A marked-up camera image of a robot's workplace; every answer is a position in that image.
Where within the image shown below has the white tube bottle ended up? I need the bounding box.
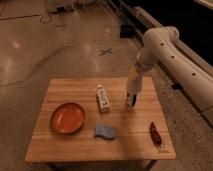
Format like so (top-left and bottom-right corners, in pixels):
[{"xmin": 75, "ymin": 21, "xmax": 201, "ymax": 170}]
[{"xmin": 97, "ymin": 85, "xmax": 110, "ymax": 113}]

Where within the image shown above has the orange ceramic bowl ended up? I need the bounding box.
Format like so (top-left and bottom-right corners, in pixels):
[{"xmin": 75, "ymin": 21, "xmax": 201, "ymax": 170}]
[{"xmin": 50, "ymin": 103, "xmax": 85, "ymax": 134}]

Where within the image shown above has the grey equipment base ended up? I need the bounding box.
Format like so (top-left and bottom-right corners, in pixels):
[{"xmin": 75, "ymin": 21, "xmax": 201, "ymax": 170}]
[{"xmin": 45, "ymin": 0, "xmax": 74, "ymax": 13}]

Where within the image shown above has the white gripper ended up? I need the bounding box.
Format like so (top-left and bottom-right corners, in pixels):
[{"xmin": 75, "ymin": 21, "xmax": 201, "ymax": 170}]
[{"xmin": 126, "ymin": 66, "xmax": 142, "ymax": 107}]

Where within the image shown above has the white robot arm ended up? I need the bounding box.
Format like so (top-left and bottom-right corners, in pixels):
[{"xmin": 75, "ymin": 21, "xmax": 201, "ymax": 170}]
[{"xmin": 126, "ymin": 26, "xmax": 213, "ymax": 127}]

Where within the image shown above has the blue sponge eraser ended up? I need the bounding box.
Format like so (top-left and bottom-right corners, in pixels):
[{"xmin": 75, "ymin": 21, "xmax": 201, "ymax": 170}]
[{"xmin": 94, "ymin": 125, "xmax": 115, "ymax": 140}]

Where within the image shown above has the wooden table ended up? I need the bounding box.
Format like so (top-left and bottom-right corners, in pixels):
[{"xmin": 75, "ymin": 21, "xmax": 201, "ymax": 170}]
[{"xmin": 25, "ymin": 77, "xmax": 176, "ymax": 163}]

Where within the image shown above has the dark red chili pepper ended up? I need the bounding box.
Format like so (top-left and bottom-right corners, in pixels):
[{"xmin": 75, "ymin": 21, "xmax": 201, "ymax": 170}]
[{"xmin": 150, "ymin": 123, "xmax": 162, "ymax": 145}]

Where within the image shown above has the black box on floor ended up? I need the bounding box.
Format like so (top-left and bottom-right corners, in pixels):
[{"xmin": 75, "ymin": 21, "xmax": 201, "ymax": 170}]
[{"xmin": 120, "ymin": 25, "xmax": 134, "ymax": 38}]

